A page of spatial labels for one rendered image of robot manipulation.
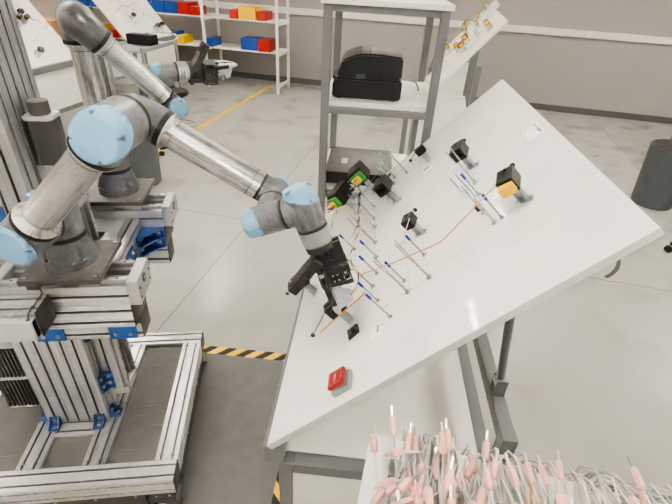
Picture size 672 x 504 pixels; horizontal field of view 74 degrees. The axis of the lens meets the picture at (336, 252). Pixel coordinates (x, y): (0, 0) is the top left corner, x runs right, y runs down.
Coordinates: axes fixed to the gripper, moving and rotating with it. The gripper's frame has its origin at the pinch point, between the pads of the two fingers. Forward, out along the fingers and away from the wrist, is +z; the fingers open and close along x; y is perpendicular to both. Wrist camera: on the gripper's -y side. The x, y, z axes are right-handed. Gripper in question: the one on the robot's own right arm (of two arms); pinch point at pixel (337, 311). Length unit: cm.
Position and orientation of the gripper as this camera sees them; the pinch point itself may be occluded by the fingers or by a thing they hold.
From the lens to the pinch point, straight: 118.1
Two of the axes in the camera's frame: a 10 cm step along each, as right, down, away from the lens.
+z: 3.2, 8.6, 4.0
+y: 9.4, -3.3, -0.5
